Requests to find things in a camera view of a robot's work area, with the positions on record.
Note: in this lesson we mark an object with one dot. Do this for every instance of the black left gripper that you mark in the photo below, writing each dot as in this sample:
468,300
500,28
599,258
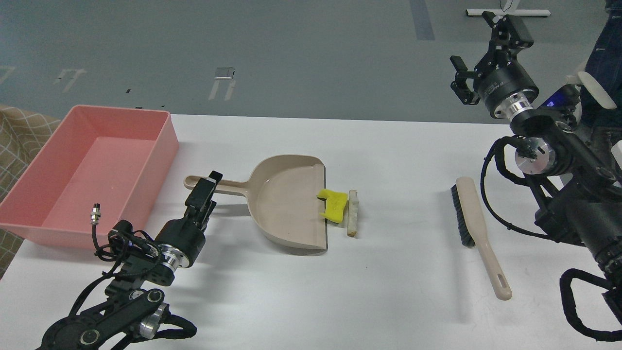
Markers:
182,239

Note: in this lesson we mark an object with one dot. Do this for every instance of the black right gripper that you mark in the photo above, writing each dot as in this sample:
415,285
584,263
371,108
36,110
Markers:
500,82

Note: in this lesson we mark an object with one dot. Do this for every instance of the beige plastic dustpan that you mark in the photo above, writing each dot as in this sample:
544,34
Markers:
281,195

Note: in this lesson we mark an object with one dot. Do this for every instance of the yellow sponge piece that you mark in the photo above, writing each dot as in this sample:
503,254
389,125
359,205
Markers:
335,203

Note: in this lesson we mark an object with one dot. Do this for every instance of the beige hand brush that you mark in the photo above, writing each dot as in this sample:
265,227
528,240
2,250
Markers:
473,232

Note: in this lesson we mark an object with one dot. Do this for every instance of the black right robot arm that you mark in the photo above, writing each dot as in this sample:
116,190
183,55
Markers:
578,195

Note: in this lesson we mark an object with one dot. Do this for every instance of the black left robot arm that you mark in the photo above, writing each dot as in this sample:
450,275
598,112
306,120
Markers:
128,299

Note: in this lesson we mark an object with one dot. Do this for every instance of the pink plastic bin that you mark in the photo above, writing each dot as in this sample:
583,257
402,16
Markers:
116,157

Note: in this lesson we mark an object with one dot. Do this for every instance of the white desk base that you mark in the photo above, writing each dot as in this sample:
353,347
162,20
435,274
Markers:
510,7

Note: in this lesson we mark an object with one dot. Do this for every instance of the white office chair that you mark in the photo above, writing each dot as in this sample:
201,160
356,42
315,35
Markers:
605,142

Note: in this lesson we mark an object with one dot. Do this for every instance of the person in teal jacket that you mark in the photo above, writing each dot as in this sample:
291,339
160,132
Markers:
605,65

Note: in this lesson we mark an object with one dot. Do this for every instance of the beige checkered cloth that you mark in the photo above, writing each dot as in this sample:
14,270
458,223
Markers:
23,133

